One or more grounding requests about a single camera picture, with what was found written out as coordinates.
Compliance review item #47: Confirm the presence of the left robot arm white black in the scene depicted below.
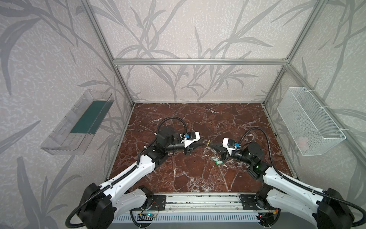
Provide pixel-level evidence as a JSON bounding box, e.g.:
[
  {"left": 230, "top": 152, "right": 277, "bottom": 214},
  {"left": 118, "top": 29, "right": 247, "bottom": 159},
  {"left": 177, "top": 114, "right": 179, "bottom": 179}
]
[{"left": 65, "top": 127, "right": 203, "bottom": 229}]

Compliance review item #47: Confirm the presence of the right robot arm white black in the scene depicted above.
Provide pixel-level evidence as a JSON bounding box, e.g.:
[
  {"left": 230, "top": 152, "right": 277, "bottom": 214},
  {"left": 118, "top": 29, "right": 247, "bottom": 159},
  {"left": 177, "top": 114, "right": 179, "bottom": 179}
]
[{"left": 209, "top": 138, "right": 355, "bottom": 229}]

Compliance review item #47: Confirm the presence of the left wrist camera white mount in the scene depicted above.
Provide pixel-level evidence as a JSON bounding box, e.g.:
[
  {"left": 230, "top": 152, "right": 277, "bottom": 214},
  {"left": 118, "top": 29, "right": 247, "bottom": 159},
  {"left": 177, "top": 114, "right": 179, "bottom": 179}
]
[{"left": 180, "top": 131, "right": 200, "bottom": 148}]

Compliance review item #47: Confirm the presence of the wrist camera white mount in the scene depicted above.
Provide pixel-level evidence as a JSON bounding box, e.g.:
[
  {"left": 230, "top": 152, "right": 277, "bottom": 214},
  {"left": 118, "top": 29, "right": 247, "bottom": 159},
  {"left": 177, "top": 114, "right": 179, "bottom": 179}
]
[
  {"left": 180, "top": 131, "right": 200, "bottom": 148},
  {"left": 222, "top": 138, "right": 241, "bottom": 155}
]

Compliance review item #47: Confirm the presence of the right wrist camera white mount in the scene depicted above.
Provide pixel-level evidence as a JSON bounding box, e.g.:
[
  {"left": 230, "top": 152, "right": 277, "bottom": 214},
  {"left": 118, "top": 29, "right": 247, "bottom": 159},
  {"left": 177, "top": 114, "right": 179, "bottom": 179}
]
[{"left": 222, "top": 138, "right": 241, "bottom": 155}]

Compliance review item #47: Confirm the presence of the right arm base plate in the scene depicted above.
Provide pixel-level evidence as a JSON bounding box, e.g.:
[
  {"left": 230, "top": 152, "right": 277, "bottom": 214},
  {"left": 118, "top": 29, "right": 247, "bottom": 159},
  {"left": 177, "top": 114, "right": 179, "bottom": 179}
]
[{"left": 239, "top": 194, "right": 276, "bottom": 211}]

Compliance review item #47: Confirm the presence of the aluminium front rail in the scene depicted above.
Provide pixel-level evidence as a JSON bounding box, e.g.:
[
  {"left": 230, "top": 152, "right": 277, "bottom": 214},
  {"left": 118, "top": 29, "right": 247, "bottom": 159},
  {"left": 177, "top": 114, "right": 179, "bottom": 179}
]
[{"left": 82, "top": 192, "right": 324, "bottom": 214}]

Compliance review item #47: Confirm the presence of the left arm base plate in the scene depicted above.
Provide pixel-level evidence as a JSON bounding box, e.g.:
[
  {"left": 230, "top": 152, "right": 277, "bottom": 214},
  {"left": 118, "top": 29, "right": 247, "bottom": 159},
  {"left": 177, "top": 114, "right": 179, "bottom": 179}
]
[{"left": 136, "top": 195, "right": 167, "bottom": 211}]

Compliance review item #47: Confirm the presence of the aluminium frame crossbar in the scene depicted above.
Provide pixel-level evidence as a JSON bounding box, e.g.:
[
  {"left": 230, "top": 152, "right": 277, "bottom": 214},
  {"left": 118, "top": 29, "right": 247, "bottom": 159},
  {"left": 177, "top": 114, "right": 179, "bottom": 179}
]
[{"left": 113, "top": 58, "right": 287, "bottom": 66}]

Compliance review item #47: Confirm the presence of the white wire mesh basket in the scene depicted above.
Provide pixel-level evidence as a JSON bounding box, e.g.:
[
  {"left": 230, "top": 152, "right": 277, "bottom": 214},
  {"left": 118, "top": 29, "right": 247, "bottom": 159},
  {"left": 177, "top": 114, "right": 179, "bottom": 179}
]
[{"left": 277, "top": 87, "right": 347, "bottom": 156}]

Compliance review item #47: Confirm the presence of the clear plastic wall bin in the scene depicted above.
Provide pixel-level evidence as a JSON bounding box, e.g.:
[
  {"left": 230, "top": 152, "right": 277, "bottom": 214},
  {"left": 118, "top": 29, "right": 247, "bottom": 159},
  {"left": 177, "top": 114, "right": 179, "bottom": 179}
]
[{"left": 40, "top": 89, "right": 114, "bottom": 156}]

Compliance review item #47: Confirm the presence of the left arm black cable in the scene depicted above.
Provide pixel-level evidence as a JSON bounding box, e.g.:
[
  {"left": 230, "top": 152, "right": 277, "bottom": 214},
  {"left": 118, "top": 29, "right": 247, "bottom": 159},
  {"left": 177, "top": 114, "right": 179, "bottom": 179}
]
[{"left": 65, "top": 116, "right": 188, "bottom": 229}]

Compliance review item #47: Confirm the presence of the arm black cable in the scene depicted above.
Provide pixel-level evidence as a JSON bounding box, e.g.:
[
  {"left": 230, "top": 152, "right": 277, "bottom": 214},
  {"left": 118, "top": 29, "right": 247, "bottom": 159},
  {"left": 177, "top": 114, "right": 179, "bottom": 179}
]
[
  {"left": 238, "top": 127, "right": 366, "bottom": 227},
  {"left": 65, "top": 116, "right": 188, "bottom": 229}
]

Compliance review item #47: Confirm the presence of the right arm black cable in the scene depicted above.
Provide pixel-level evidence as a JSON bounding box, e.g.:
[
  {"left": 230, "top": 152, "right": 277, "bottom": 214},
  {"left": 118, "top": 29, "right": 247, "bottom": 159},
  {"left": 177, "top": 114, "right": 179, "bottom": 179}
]
[{"left": 238, "top": 127, "right": 366, "bottom": 227}]

